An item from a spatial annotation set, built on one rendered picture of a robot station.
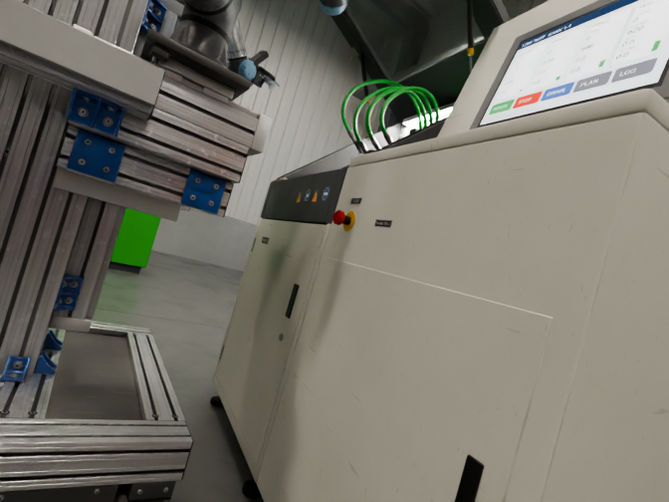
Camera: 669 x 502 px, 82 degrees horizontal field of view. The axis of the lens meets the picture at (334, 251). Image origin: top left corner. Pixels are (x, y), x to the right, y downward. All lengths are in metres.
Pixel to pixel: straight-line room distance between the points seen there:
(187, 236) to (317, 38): 4.95
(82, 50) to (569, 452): 0.92
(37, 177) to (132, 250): 3.45
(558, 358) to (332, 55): 9.13
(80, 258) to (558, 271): 1.07
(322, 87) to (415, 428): 8.72
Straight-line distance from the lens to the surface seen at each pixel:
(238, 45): 1.74
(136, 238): 4.54
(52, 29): 0.86
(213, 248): 7.99
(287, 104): 8.68
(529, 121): 0.66
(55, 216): 1.14
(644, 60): 0.98
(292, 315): 1.13
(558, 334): 0.53
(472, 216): 0.65
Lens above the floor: 0.69
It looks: 2 degrees up
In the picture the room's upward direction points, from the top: 16 degrees clockwise
